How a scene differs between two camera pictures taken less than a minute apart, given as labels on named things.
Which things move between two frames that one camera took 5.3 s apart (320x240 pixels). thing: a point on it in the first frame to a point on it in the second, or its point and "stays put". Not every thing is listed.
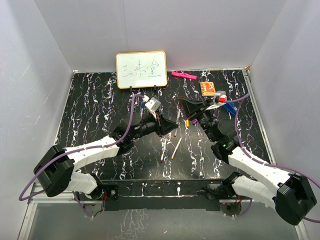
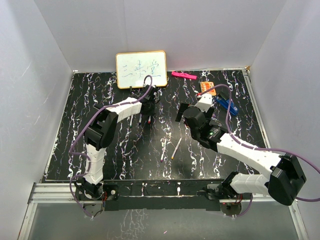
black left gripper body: x=151 y=127 to x=151 y=111
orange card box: x=207 y=88 stays put
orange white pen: x=173 y=155 stays put
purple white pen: x=161 y=159 stays put
